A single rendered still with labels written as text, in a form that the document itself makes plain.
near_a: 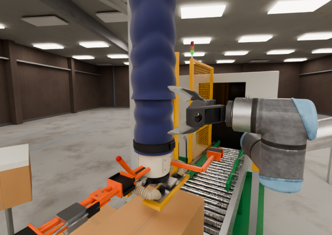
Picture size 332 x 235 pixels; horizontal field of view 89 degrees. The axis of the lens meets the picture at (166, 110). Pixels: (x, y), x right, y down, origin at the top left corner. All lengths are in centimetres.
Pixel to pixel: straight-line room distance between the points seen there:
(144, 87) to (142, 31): 25
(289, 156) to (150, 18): 71
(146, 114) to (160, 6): 48
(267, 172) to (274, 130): 11
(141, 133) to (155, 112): 13
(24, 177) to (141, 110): 149
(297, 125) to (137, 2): 77
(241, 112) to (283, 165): 14
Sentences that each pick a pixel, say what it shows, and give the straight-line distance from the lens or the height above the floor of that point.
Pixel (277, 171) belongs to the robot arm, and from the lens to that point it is 48.
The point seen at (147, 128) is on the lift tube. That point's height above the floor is 146.
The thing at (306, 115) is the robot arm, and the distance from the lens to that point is 45.
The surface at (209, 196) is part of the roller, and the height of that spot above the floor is 54.
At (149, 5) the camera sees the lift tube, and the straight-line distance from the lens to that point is 87.
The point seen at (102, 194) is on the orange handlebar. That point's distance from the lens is 73.
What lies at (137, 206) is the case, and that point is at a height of 94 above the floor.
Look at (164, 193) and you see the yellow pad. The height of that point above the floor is 114.
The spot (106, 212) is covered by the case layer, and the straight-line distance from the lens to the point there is 186.
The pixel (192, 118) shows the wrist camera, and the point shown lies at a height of 157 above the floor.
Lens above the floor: 164
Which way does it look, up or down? 7 degrees down
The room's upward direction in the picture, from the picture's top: straight up
